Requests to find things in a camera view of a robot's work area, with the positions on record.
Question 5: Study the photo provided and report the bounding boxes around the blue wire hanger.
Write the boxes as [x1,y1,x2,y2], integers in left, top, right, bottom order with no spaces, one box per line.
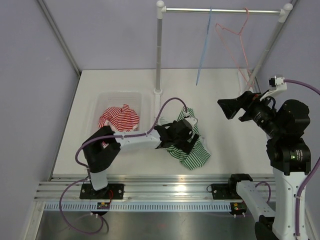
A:
[195,8,212,86]

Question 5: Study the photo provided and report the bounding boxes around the aluminium mounting rail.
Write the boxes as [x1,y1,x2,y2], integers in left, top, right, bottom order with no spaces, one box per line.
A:
[34,162,306,203]

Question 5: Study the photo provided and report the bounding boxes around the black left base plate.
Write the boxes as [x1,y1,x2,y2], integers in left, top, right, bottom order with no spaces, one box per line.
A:
[79,183,125,200]

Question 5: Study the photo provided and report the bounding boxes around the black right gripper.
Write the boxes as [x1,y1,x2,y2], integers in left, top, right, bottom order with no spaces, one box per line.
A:
[218,89,284,138]

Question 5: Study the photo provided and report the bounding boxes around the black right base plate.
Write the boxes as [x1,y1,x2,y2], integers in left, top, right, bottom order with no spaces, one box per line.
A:
[206,183,242,201]

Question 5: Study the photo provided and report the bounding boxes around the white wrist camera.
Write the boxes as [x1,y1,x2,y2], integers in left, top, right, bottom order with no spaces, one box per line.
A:
[182,111,198,130]
[260,75,288,102]

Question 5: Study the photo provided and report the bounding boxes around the pink wire hanger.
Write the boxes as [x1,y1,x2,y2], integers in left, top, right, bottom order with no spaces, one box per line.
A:
[214,7,254,87]

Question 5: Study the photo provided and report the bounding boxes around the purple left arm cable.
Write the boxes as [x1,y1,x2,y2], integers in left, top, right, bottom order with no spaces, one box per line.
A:
[58,97,188,236]

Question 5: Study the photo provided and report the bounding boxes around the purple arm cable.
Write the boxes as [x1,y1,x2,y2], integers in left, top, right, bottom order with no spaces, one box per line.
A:
[58,97,188,236]
[254,79,320,237]

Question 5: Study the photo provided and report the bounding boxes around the white slotted cable duct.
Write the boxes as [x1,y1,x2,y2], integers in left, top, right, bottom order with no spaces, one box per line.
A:
[44,201,231,212]

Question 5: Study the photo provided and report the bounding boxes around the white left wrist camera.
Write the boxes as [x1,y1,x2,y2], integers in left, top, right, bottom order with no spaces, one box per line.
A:
[182,111,198,130]

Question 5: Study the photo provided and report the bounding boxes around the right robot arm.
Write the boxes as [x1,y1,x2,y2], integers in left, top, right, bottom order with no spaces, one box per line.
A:
[217,91,311,240]

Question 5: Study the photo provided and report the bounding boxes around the metal clothes rack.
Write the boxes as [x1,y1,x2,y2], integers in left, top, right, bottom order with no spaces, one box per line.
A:
[153,0,298,117]

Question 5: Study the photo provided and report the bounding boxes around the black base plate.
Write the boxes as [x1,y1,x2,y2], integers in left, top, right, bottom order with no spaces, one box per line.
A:
[79,183,125,200]
[206,183,242,201]

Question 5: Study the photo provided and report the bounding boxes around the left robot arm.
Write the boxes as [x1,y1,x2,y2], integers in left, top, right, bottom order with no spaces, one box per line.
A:
[80,116,199,199]

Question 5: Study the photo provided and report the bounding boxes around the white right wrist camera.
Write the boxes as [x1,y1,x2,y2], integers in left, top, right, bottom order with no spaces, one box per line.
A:
[260,75,288,102]

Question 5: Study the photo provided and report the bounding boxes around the clear plastic basket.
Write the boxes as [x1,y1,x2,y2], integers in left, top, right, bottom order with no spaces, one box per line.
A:
[86,91,151,136]

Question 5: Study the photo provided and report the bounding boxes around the red striped tank top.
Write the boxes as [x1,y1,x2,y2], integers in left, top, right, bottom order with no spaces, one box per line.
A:
[98,104,140,132]

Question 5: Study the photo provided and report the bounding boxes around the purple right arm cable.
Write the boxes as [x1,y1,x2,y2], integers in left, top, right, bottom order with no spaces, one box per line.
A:
[254,79,320,237]

